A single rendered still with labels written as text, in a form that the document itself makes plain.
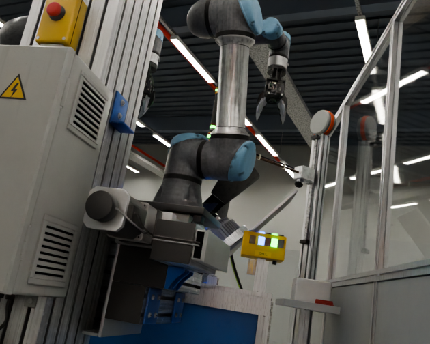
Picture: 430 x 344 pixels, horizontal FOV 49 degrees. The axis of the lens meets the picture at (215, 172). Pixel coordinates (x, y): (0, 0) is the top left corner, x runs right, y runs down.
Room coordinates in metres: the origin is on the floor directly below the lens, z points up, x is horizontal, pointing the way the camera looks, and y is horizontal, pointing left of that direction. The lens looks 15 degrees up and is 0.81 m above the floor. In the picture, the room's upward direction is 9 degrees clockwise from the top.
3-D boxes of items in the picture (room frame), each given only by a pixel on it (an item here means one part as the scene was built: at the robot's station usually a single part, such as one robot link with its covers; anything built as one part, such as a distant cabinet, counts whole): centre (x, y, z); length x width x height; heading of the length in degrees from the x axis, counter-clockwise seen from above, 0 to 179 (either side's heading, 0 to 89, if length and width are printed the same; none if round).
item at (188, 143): (1.36, 0.09, 1.20); 0.13 x 0.12 x 0.14; 66
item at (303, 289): (2.32, -0.55, 0.91); 0.17 x 0.16 x 0.11; 86
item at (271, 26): (1.54, -0.11, 1.78); 0.11 x 0.11 x 0.08; 66
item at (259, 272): (1.79, -0.23, 0.92); 0.03 x 0.03 x 0.12; 86
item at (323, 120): (2.54, -0.57, 1.88); 0.17 x 0.15 x 0.16; 176
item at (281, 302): (2.24, -0.51, 0.84); 0.36 x 0.24 x 0.03; 176
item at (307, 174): (2.49, -0.49, 1.54); 0.10 x 0.07 x 0.08; 121
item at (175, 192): (1.37, 0.09, 1.09); 0.15 x 0.15 x 0.10
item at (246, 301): (1.81, 0.17, 0.82); 0.90 x 0.04 x 0.08; 86
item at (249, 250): (1.79, -0.23, 1.02); 0.16 x 0.10 x 0.11; 86
